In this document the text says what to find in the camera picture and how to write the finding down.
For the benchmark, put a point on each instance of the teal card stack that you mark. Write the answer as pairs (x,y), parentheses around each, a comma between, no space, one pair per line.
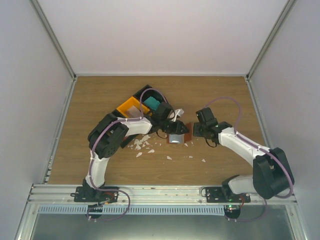
(152,103)

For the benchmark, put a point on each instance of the orange plastic bin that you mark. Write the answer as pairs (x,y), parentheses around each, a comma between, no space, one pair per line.
(127,104)

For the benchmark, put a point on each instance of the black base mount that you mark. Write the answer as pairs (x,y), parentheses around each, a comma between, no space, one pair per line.
(86,194)
(217,194)

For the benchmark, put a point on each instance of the brown leather card holder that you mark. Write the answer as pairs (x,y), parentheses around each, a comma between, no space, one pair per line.
(182,138)

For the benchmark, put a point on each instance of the grey slotted cable duct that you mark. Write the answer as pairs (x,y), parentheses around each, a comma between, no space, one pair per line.
(134,209)

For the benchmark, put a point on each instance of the aluminium front rail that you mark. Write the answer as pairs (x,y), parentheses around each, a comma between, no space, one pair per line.
(138,194)

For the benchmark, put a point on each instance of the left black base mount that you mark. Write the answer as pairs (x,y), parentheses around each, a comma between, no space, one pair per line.
(86,194)

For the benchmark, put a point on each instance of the white cards in orange bin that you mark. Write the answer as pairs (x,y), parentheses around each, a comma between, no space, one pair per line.
(133,112)

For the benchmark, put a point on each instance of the black bin with teal cards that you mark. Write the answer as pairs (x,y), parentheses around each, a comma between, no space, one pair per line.
(149,93)

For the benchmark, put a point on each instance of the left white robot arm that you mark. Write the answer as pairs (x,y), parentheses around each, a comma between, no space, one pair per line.
(106,138)

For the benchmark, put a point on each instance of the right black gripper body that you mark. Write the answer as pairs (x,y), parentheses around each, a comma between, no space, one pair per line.
(198,133)

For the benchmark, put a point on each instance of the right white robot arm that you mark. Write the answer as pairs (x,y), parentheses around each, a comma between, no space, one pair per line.
(271,173)

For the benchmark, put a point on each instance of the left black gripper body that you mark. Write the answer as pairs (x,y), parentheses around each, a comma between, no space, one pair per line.
(167,128)

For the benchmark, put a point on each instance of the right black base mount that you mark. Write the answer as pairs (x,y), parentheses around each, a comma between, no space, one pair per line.
(217,194)

